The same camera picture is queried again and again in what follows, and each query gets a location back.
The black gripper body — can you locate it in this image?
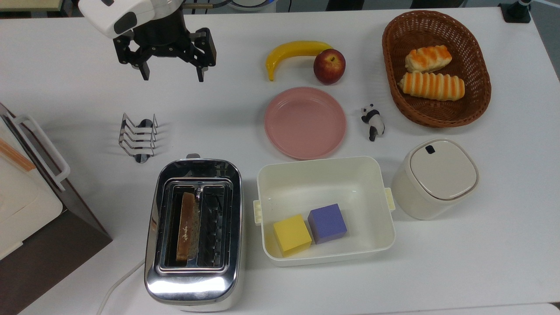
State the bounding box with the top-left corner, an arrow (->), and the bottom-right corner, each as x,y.
131,8 -> 194,58

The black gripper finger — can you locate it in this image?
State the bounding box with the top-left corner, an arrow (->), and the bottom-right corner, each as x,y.
113,33 -> 151,81
186,28 -> 217,83

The chrome two-slot toaster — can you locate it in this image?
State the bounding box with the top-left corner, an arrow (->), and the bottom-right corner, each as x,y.
144,153 -> 244,312

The yellow toy banana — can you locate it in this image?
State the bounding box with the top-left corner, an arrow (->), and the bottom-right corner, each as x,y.
266,41 -> 334,81

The pink plate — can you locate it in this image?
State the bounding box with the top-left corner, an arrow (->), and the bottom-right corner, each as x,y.
264,87 -> 347,160

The red apple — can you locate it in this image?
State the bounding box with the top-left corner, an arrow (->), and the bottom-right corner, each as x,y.
313,49 -> 346,85

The toast slice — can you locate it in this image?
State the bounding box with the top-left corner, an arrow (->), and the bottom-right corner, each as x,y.
176,192 -> 201,262

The white plastic container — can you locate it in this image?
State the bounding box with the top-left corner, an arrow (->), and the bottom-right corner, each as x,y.
253,156 -> 396,267

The panda figurine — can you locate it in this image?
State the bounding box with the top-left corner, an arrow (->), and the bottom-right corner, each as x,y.
360,104 -> 385,142

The cream countertop oven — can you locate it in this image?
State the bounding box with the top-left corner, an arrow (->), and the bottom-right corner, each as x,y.
0,115 -> 64,261

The yellow cube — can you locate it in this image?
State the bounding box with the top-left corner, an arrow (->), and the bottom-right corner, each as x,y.
273,214 -> 312,257

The purple cube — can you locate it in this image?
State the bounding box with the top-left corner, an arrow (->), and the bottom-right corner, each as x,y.
308,203 -> 348,245

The short striped bread roll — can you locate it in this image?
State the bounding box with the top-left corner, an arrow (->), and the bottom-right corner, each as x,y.
405,45 -> 452,73

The long striped bread roll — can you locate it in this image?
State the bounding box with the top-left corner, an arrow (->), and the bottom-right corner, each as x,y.
398,72 -> 466,102

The cream lidded canister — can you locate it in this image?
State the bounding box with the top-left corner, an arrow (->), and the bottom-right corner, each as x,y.
391,138 -> 480,221

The brown wicker basket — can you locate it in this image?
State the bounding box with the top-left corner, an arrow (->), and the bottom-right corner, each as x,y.
382,10 -> 492,128

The metal wire toast rack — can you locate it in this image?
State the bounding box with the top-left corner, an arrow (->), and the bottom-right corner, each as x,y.
118,112 -> 159,164

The white bar handle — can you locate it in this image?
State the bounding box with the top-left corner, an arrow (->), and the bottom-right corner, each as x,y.
12,114 -> 71,192

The white toaster power cable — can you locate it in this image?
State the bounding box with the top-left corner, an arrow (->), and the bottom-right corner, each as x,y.
96,258 -> 147,315

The black clamp mount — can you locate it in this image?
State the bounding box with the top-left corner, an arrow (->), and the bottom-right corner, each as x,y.
499,0 -> 532,24

